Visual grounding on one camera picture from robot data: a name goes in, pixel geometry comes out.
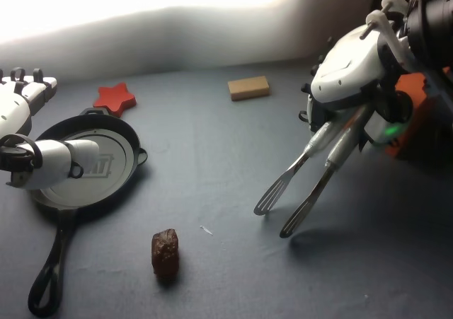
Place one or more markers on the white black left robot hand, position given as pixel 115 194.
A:
pixel 53 160

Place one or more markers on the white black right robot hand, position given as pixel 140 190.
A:
pixel 347 68

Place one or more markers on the brown meat chunk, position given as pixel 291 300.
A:
pixel 165 253

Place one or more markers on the black cast iron skillet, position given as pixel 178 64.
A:
pixel 117 145

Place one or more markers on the orange box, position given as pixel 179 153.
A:
pixel 421 110

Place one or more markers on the red star block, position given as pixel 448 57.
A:
pixel 115 98

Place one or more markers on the grey tablecloth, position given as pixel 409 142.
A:
pixel 230 156

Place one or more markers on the tiny white scrap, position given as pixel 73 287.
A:
pixel 206 230

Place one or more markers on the white backdrop sheet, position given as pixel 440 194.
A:
pixel 177 32

